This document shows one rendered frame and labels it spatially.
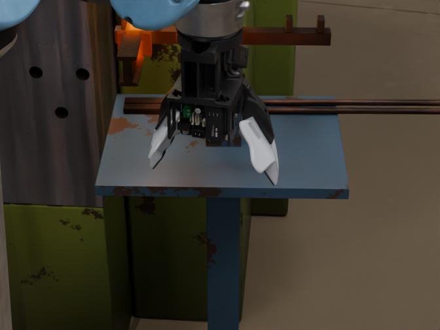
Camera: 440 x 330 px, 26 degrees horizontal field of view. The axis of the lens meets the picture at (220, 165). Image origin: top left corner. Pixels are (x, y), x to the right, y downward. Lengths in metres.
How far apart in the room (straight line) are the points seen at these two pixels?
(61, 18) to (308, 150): 0.49
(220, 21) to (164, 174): 0.58
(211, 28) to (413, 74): 2.50
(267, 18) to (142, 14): 1.50
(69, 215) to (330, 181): 0.62
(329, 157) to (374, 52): 2.03
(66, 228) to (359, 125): 1.40
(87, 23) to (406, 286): 1.16
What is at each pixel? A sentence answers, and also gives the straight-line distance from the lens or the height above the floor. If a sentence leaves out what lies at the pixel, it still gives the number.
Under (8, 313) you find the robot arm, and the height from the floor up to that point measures 1.14.
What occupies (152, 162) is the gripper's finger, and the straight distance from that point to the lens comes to 1.14.
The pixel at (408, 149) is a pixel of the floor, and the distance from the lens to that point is 3.00.
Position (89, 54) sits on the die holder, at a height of 0.81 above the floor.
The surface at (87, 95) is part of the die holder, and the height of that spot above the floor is 0.72.
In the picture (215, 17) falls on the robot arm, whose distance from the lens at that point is 0.98.
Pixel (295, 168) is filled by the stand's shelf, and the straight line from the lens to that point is 1.55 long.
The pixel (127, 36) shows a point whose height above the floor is 1.00.
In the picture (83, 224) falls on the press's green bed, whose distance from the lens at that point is 1.93.
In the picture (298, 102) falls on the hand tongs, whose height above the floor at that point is 0.73.
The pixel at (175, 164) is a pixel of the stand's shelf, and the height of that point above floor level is 0.72.
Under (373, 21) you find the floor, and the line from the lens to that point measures 3.83.
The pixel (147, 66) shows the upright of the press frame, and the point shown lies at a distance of 1.94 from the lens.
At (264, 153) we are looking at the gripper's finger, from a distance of 1.09.
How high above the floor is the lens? 1.56
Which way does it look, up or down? 33 degrees down
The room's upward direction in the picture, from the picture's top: straight up
